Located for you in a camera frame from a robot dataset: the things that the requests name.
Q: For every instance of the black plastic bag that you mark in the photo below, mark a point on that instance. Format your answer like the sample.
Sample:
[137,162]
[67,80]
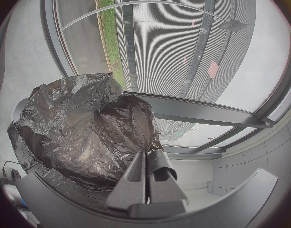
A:
[83,132]

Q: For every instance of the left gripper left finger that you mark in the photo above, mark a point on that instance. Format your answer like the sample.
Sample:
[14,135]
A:
[133,193]

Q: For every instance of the window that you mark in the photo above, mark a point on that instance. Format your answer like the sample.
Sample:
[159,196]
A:
[207,108]

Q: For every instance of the white trash bin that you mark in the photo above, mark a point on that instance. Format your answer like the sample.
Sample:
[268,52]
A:
[17,110]

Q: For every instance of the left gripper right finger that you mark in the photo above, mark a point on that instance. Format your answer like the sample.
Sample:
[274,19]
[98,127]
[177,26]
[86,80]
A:
[164,191]

